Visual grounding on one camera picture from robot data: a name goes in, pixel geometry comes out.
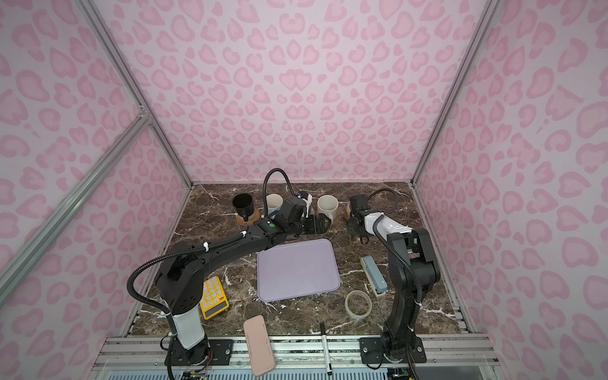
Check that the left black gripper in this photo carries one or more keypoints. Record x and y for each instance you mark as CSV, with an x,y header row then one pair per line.
x,y
314,228

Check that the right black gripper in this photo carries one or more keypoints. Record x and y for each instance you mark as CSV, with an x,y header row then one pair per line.
x,y
351,229

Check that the white speckled mug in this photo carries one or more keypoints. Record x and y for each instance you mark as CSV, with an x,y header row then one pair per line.
x,y
328,205

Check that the light blue mug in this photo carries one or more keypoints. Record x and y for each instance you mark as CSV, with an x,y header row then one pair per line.
x,y
273,203

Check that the woven rattan coaster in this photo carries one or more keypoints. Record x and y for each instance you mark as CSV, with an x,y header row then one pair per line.
x,y
250,221

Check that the black mug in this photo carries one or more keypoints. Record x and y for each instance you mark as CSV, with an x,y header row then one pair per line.
x,y
244,205

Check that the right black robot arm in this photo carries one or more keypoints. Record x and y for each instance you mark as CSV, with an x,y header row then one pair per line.
x,y
413,272

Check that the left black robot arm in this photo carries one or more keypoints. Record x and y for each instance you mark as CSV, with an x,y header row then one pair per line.
x,y
181,276

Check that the lavender plastic tray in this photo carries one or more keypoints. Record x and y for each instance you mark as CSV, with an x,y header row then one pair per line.
x,y
297,270

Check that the teal stapler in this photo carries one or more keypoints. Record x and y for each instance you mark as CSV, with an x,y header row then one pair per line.
x,y
374,276

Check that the clear tape roll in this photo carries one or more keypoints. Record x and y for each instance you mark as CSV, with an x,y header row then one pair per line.
x,y
358,305

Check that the black marker pen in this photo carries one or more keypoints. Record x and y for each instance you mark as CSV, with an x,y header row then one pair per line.
x,y
325,347

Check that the yellow calculator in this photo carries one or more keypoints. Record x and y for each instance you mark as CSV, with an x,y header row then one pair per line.
x,y
214,300

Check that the pink eraser case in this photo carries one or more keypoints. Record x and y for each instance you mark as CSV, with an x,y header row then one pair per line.
x,y
262,359

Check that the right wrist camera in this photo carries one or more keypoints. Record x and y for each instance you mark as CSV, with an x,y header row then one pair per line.
x,y
359,204

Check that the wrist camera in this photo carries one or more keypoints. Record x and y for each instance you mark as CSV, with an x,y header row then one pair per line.
x,y
298,207
359,204

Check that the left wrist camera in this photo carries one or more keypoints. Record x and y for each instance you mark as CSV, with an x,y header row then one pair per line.
x,y
298,207

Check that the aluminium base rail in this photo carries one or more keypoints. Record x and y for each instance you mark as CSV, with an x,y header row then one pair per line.
x,y
468,356

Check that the diagonal aluminium frame bar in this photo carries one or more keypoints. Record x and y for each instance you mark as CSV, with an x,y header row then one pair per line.
x,y
32,251

